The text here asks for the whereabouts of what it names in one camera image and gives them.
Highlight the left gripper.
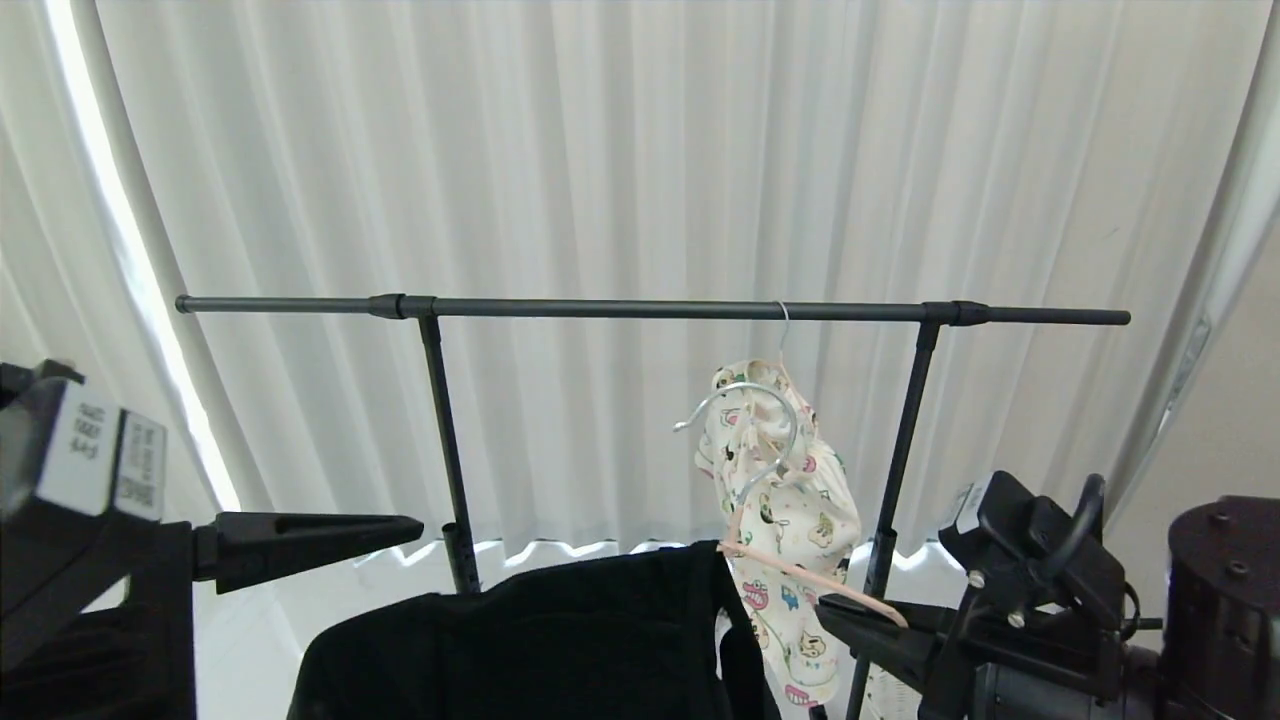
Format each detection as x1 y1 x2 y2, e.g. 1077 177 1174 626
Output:
0 512 426 720

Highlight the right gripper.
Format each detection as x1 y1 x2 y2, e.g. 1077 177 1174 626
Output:
815 592 1166 720

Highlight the cream printed garment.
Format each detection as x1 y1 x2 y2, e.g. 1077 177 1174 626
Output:
695 358 863 709

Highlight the black garment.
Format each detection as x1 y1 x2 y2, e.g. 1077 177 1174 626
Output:
288 540 783 720

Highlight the black clothes rack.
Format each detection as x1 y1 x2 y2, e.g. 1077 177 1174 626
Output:
175 293 1131 720

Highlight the white curtain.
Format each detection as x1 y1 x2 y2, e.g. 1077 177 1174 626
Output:
0 0 1280 561

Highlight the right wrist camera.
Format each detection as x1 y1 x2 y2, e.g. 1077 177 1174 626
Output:
938 470 1131 641

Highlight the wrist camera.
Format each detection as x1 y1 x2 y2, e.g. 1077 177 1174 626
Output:
0 360 169 541
938 470 1131 641

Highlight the black cable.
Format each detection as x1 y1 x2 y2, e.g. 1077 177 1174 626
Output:
1050 473 1109 576

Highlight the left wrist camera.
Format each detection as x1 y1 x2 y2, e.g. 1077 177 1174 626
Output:
0 360 169 541

